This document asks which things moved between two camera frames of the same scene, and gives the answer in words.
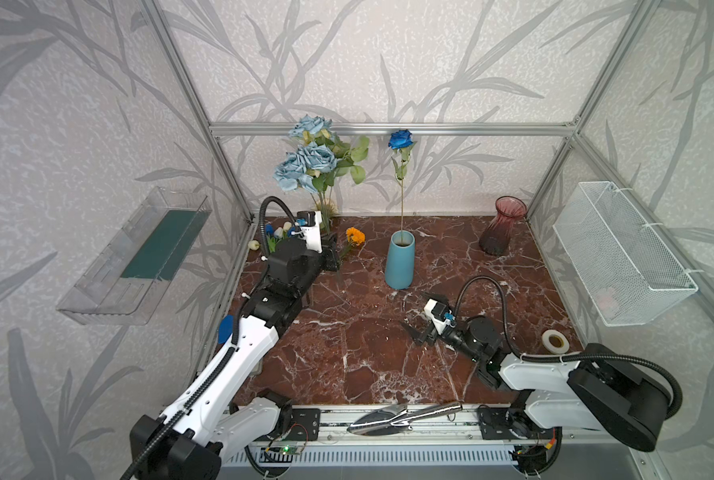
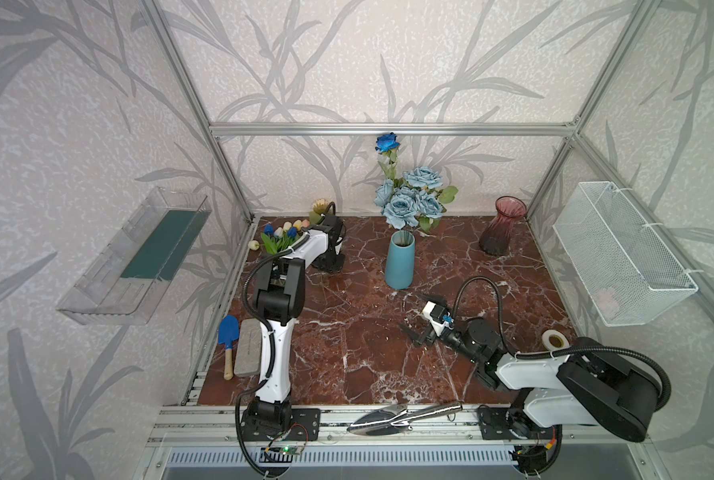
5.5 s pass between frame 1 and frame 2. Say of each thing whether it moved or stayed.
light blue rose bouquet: moved
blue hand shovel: stayed
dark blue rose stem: moved
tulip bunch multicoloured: stayed
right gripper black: stayed
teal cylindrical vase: stayed
